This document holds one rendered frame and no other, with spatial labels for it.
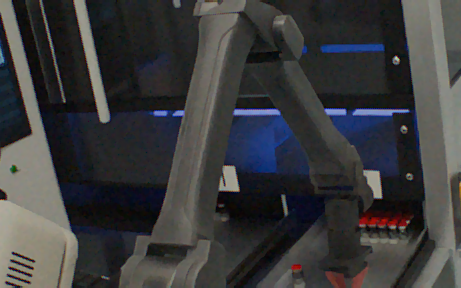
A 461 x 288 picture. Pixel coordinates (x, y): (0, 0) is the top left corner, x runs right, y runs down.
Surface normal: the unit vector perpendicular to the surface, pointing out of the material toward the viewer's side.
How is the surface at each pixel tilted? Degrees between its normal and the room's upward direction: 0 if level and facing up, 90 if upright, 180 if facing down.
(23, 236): 90
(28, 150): 90
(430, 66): 90
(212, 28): 46
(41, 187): 90
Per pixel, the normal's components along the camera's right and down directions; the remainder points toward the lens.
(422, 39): -0.44, 0.40
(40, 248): 0.91, 0.01
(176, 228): -0.38, -0.36
